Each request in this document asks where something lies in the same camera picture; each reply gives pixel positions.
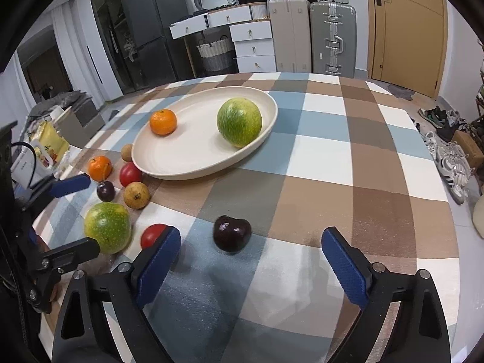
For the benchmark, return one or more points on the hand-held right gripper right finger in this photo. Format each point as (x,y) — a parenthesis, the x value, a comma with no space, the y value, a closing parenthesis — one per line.
(346,268)

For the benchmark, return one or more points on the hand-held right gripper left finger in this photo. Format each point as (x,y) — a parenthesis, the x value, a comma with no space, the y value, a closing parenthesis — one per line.
(158,264)

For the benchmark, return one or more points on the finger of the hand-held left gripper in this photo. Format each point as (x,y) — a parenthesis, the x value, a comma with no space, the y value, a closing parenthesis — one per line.
(72,251)
(70,185)

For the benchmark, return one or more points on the red tomato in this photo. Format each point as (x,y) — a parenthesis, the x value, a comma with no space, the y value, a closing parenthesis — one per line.
(153,234)
(130,174)

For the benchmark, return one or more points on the orange mandarin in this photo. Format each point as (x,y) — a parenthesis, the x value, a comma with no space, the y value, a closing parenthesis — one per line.
(163,122)
(100,168)

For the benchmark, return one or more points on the dark purple plum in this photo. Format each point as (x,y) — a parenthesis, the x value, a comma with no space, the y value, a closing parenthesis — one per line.
(105,191)
(231,233)

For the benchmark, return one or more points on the yellow green round melon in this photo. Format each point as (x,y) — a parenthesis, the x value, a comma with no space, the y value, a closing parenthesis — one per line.
(107,227)

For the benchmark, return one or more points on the small brown longan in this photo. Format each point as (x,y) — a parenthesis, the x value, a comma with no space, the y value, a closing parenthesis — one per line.
(126,152)

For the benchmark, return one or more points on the yellow brown pear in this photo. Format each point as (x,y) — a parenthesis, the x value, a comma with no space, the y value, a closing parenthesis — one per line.
(137,195)

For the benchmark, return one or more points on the cream oval plate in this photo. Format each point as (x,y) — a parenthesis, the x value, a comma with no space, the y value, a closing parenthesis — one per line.
(189,147)

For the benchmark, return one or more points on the white carton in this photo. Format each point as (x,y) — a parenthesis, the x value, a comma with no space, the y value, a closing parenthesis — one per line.
(23,166)

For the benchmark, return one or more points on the yellow snack packet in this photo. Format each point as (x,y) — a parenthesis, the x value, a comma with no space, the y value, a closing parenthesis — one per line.
(51,138)

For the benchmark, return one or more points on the open cardboard box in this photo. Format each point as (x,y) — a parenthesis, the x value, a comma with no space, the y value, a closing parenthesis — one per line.
(79,119)

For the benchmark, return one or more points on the checked tablecloth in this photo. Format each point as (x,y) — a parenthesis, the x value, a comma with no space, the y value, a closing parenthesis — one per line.
(302,196)

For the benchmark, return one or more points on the grey cloth pile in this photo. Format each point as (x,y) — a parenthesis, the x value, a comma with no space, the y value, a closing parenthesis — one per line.
(62,100)

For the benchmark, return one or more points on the pile of shoes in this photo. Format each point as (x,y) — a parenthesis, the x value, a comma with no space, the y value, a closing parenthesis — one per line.
(450,155)

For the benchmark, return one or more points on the dark glass wardrobe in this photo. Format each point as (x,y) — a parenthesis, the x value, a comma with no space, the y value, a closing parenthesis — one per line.
(107,26)

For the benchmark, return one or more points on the brown cardboard box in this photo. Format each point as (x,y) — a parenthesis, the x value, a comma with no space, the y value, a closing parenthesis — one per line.
(464,145)

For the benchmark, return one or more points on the grey door mat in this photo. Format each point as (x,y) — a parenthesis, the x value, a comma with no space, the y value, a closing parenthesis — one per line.
(401,91)

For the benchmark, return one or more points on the dark grey refrigerator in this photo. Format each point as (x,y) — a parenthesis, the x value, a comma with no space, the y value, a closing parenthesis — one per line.
(155,19)

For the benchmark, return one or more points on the woven laundry basket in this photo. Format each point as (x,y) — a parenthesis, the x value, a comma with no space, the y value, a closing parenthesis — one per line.
(216,55)

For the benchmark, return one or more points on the white drawer desk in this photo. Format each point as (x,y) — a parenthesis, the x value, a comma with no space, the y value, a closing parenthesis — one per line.
(251,45)

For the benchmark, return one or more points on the silver suitcase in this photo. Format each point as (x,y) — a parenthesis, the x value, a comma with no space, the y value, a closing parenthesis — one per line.
(332,37)

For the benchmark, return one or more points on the beige suitcase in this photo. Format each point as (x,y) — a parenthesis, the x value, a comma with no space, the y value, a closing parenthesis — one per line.
(290,34)

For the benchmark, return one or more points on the wooden door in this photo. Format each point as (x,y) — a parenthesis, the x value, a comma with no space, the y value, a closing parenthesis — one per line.
(408,26)

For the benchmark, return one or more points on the white ribbed appliance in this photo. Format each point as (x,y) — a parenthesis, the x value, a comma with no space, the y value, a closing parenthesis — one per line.
(260,10)

